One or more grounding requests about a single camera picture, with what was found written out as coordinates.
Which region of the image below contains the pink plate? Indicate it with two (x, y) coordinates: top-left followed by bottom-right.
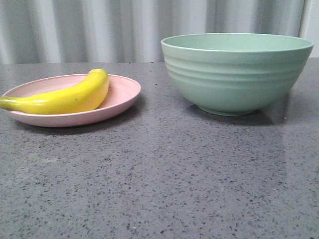
(4, 74), (141, 127)

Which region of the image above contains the green ribbed bowl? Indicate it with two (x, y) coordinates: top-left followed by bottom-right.
(161, 33), (314, 116)

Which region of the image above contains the yellow banana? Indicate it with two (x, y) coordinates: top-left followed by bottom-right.
(0, 69), (110, 115)

